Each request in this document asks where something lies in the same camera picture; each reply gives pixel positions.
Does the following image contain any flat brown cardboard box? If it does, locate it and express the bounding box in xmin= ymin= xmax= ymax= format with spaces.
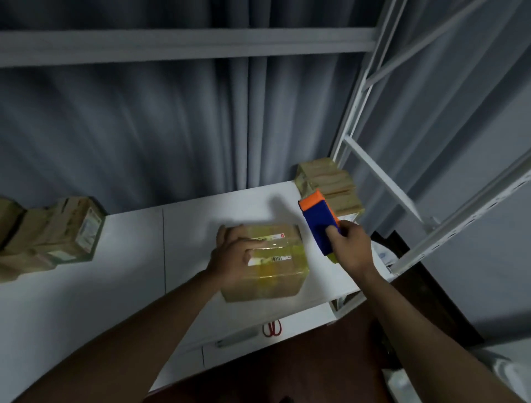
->
xmin=0 ymin=248 xmax=56 ymax=284

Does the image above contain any pile of brown cardboard boxes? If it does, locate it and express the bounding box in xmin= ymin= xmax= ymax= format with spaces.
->
xmin=295 ymin=158 xmax=366 ymax=217

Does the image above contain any white plastic bag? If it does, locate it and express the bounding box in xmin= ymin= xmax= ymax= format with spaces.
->
xmin=382 ymin=345 xmax=531 ymax=403

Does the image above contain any white plastic object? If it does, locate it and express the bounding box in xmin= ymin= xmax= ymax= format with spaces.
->
xmin=370 ymin=239 xmax=401 ymax=278

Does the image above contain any large labelled cardboard box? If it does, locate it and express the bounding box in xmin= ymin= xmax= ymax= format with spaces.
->
xmin=8 ymin=197 xmax=107 ymax=265

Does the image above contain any person's right hand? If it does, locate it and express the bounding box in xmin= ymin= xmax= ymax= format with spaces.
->
xmin=326 ymin=220 xmax=376 ymax=278

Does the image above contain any person's left hand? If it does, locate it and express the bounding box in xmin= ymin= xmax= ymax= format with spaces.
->
xmin=206 ymin=224 xmax=268 ymax=292

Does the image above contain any person's right forearm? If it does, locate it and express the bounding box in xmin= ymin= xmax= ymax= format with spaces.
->
xmin=355 ymin=263 xmax=525 ymax=403

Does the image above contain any taped brown cardboard box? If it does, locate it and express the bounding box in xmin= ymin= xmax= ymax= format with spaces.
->
xmin=218 ymin=224 xmax=311 ymax=303

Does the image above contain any grey curtain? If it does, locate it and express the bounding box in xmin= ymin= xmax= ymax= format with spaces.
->
xmin=0 ymin=0 xmax=531 ymax=347

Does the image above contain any small brown cardboard box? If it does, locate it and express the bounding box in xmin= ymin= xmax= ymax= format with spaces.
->
xmin=0 ymin=198 xmax=26 ymax=250

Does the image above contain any white metal shelf rack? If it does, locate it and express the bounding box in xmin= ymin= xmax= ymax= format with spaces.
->
xmin=0 ymin=0 xmax=531 ymax=277

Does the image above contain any person's left forearm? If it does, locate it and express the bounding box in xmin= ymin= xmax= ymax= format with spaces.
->
xmin=12 ymin=270 xmax=228 ymax=403

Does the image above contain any blue orange tape dispenser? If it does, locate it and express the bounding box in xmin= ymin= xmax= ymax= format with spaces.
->
xmin=299 ymin=190 xmax=343 ymax=263

